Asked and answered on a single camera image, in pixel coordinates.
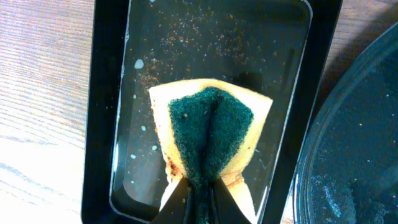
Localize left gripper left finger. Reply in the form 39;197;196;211
151;178;192;224

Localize green and yellow sponge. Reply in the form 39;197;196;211
149;78;273;223

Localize black round tray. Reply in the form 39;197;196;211
292;26;397;224

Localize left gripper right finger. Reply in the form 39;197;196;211
210;178;250;224

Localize black rectangular tray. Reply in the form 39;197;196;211
81;0;341;223

